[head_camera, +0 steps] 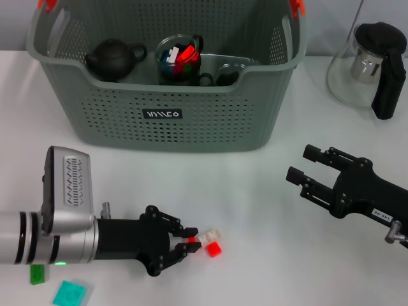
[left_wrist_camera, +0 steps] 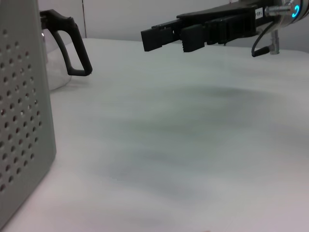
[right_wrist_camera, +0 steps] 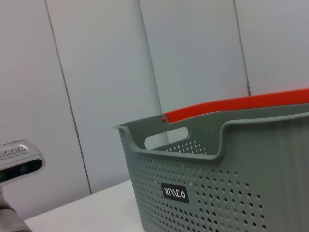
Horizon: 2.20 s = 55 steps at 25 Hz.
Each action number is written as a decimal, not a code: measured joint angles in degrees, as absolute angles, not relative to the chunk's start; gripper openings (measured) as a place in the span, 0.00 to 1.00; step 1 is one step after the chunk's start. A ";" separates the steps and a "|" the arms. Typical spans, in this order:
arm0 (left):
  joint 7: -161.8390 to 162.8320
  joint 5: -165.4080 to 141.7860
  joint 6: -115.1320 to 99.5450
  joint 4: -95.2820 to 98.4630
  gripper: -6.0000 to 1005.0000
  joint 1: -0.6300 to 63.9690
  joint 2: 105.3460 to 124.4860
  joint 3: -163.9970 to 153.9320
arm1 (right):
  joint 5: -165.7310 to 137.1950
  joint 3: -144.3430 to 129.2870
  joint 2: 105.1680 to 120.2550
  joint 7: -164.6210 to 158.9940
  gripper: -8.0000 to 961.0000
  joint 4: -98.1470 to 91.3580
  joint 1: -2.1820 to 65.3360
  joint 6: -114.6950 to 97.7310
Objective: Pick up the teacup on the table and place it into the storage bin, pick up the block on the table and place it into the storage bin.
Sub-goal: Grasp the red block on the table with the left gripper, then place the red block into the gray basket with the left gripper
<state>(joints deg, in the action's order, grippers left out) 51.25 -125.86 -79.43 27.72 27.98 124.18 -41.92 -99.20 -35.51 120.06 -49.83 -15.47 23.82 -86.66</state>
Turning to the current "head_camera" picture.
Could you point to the small green building brick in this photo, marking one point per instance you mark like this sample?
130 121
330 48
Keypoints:
190 68

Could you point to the bright red sloped brick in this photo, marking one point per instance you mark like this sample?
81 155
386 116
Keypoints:
186 54

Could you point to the small red building brick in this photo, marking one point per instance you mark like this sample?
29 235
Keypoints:
213 249

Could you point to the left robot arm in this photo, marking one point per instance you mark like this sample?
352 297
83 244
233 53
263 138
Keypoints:
63 245

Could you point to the tiny red building brick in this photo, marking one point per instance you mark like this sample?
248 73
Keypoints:
192 239

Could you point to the dark clay teapot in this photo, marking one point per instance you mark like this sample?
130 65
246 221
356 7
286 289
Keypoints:
111 60

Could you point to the left gripper silver plug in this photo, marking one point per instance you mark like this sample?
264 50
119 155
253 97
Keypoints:
106 210

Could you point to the teal flat building brick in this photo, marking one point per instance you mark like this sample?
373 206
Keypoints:
68 294

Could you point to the translucent white building brick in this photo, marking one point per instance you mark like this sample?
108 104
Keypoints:
210 236

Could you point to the dark red long brick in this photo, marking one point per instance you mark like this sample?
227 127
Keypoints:
181 69

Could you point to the long green building brick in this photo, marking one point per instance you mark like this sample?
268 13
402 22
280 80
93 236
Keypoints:
37 275

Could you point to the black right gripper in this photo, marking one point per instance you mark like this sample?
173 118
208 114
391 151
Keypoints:
369 194

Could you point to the small white building brick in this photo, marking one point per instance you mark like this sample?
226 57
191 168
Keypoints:
172 55

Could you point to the thin grey vertical pole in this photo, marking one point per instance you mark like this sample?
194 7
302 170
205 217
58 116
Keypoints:
357 14

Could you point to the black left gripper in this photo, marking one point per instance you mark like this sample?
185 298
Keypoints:
134 239

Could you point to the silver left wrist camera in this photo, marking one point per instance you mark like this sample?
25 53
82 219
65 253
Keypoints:
70 191

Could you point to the grey-green perforated storage basket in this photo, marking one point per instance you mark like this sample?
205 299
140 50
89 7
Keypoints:
191 134

